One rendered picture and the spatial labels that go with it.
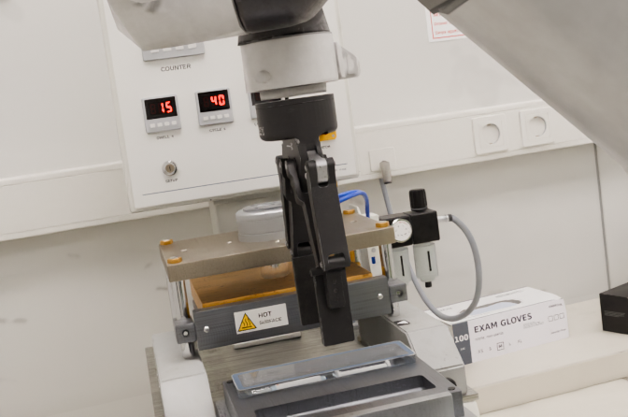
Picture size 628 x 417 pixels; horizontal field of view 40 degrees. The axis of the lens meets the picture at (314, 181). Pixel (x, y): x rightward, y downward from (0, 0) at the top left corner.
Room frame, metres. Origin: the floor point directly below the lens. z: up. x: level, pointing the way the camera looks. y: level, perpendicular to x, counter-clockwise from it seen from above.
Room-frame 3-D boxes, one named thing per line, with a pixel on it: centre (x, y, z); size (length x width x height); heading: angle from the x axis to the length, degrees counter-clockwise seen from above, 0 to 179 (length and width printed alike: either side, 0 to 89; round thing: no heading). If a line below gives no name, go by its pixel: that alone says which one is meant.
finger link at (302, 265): (0.86, 0.02, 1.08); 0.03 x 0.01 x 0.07; 104
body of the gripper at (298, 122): (0.82, 0.01, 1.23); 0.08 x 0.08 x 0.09
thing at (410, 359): (0.86, 0.02, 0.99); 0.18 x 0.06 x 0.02; 103
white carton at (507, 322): (1.50, -0.28, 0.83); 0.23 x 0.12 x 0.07; 110
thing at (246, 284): (1.07, 0.06, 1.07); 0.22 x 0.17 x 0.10; 103
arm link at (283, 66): (0.84, -0.01, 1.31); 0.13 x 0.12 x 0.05; 104
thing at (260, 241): (1.11, 0.05, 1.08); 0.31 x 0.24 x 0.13; 103
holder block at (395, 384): (0.82, 0.01, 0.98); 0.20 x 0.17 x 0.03; 103
